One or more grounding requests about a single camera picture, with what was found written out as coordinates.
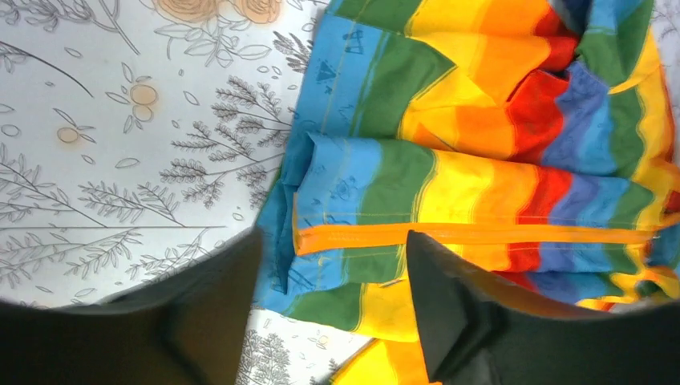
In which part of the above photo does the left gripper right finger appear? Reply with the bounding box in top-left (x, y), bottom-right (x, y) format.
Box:
top-left (406, 231), bottom-right (679, 384)

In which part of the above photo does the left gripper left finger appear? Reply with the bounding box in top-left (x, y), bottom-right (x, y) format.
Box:
top-left (1, 229), bottom-right (262, 384)

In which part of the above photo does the rainbow striped jacket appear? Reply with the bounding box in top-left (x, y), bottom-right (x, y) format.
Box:
top-left (254, 1), bottom-right (679, 384)

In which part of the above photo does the floral patterned table mat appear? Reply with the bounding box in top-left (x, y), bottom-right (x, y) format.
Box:
top-left (0, 0), bottom-right (680, 385)

